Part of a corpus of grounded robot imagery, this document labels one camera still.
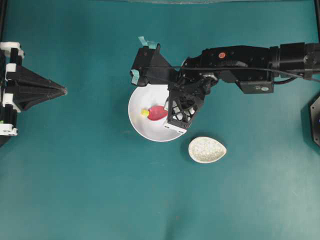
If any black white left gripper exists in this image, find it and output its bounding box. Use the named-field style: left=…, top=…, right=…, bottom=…
left=0, top=41, right=68, bottom=136

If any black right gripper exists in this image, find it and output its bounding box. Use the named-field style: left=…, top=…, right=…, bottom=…
left=130, top=36, right=218, bottom=134

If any red plastic spoon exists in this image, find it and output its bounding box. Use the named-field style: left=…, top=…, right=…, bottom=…
left=147, top=97, right=169, bottom=121

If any yellow hexagonal prism block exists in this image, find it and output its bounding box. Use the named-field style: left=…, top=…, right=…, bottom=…
left=141, top=109, right=150, bottom=117

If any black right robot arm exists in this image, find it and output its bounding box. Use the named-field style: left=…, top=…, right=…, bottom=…
left=130, top=37, right=320, bottom=134

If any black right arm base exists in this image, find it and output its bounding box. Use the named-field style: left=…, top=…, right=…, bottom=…
left=300, top=92, right=320, bottom=150

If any white round bowl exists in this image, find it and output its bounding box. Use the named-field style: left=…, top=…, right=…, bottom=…
left=128, top=84, right=183, bottom=142

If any speckled egg-shaped dish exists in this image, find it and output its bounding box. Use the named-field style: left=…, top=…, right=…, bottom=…
left=188, top=136, right=227, bottom=164

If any black frame bar left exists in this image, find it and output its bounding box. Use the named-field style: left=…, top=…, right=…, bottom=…
left=0, top=0, right=8, bottom=41

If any black frame bar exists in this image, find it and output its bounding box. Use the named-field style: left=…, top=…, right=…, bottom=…
left=313, top=0, right=320, bottom=43
left=0, top=0, right=8, bottom=41

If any black frame bar right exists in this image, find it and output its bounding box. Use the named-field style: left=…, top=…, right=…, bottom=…
left=313, top=0, right=320, bottom=43

